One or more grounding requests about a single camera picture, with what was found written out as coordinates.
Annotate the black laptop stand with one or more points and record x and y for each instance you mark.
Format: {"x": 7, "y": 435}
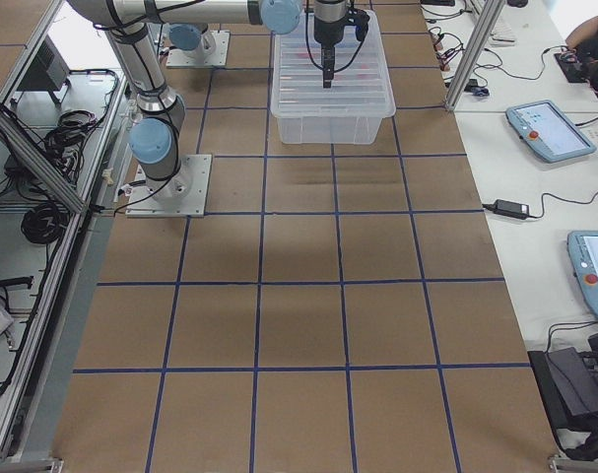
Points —
{"x": 568, "y": 385}

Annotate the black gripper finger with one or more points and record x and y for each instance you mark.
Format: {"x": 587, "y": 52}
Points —
{"x": 328, "y": 69}

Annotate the upper teach pendant tablet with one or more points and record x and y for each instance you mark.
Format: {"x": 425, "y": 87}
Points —
{"x": 548, "y": 132}

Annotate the aluminium frame post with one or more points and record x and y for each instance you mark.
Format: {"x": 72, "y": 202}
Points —
{"x": 475, "y": 44}

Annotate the grey control box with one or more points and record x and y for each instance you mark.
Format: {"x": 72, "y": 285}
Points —
{"x": 48, "y": 71}

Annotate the black power adapter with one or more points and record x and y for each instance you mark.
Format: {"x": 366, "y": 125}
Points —
{"x": 508, "y": 209}

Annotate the person in black shirt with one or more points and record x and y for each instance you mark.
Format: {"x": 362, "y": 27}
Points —
{"x": 583, "y": 40}

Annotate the lower teach pendant tablet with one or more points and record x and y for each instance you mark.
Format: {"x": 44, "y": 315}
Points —
{"x": 582, "y": 248}

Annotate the teach pendant tablet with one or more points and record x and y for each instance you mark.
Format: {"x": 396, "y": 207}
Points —
{"x": 548, "y": 132}
{"x": 582, "y": 248}

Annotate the clear plastic storage box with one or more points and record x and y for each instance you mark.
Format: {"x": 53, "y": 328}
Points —
{"x": 355, "y": 130}

